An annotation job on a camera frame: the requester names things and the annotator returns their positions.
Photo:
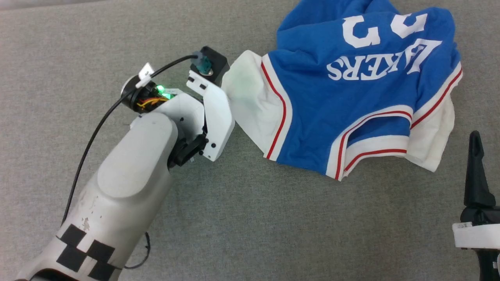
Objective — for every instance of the blue white basketball jersey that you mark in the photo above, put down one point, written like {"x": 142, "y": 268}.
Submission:
{"x": 332, "y": 117}

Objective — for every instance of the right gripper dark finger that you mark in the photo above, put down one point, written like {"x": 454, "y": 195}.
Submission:
{"x": 477, "y": 183}

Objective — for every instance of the grey fabric sofa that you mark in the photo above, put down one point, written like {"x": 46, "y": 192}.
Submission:
{"x": 250, "y": 218}

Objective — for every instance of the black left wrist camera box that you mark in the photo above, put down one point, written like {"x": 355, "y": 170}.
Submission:
{"x": 218, "y": 62}

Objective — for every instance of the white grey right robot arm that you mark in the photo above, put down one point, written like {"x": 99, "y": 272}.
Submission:
{"x": 488, "y": 267}

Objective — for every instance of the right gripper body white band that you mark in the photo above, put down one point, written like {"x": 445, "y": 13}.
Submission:
{"x": 478, "y": 234}

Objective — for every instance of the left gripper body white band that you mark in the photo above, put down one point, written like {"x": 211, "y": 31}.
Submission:
{"x": 216, "y": 117}

